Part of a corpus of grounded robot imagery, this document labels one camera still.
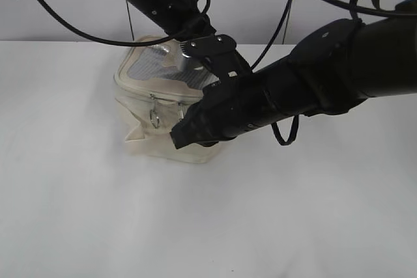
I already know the silver zipper pull ring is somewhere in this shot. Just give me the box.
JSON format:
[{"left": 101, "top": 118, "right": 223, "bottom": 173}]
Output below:
[{"left": 149, "top": 94, "right": 161, "bottom": 129}]

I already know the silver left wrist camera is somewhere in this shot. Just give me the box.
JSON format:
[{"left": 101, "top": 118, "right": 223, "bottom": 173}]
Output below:
[{"left": 177, "top": 33, "right": 237, "bottom": 79}]

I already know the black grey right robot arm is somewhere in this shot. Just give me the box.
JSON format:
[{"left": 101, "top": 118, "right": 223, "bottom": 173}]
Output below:
[{"left": 170, "top": 18, "right": 416, "bottom": 148}]

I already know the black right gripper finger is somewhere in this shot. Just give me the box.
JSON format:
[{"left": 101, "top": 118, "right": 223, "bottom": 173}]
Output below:
[{"left": 171, "top": 108, "right": 228, "bottom": 149}]

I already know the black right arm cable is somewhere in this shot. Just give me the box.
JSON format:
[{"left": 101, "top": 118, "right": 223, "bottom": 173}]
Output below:
[{"left": 250, "top": 0, "right": 417, "bottom": 147}]

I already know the cream fabric zipper bag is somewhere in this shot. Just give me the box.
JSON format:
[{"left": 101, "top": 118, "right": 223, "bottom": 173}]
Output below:
[{"left": 113, "top": 36, "right": 222, "bottom": 163}]

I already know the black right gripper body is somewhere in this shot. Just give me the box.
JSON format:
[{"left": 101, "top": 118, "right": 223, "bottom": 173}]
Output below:
[{"left": 197, "top": 71, "right": 317, "bottom": 141}]

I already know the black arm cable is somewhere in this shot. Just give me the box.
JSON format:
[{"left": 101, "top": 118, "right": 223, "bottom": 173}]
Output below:
[
  {"left": 250, "top": 0, "right": 417, "bottom": 147},
  {"left": 0, "top": 0, "right": 212, "bottom": 47}
]

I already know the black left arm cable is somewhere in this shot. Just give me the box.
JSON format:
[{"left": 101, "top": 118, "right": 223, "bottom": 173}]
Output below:
[{"left": 0, "top": 0, "right": 212, "bottom": 47}]

